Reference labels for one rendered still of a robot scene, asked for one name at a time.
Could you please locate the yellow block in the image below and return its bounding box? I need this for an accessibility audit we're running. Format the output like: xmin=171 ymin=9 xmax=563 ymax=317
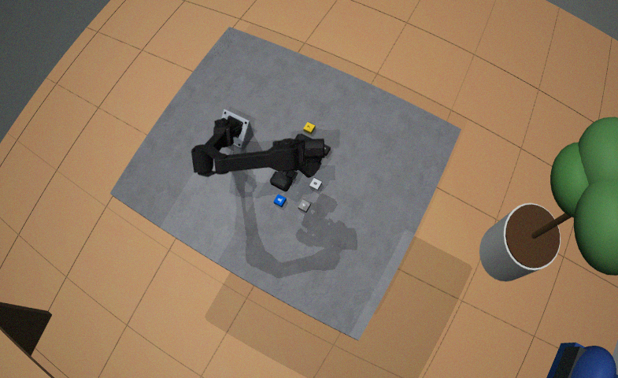
xmin=303 ymin=122 xmax=315 ymax=135

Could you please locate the blue block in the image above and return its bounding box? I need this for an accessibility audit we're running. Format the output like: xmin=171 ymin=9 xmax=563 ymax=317
xmin=274 ymin=195 xmax=286 ymax=207

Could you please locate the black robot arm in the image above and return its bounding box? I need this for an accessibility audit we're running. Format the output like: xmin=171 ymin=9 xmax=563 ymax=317
xmin=191 ymin=116 xmax=324 ymax=178

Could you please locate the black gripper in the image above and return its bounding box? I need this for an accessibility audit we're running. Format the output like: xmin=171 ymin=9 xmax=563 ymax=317
xmin=270 ymin=134 xmax=311 ymax=191

